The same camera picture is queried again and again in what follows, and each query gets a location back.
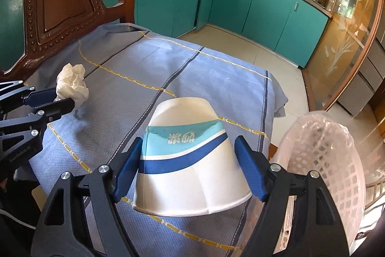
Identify pink plastic waste basket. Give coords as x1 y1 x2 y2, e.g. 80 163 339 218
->
269 111 367 257

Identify white blue striped paper cup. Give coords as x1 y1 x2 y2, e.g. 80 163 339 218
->
132 97 252 217

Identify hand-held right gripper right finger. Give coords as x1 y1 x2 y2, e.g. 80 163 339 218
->
234 136 351 257

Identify etched glass wooden partition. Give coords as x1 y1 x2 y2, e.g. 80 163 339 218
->
302 0 385 113

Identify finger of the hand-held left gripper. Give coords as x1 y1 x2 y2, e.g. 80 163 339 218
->
0 81 58 108
0 97 76 129

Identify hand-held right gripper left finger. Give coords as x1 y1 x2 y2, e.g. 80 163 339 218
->
30 137 144 257

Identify white left gripper cable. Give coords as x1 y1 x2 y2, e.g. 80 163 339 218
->
0 209 37 229

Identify white tissue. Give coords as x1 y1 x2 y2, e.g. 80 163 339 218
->
53 63 90 109

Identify blue checked cloth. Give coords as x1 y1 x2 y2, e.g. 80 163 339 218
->
13 23 289 257

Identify teal kitchen cabinets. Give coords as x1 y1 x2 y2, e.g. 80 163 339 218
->
0 0 330 68

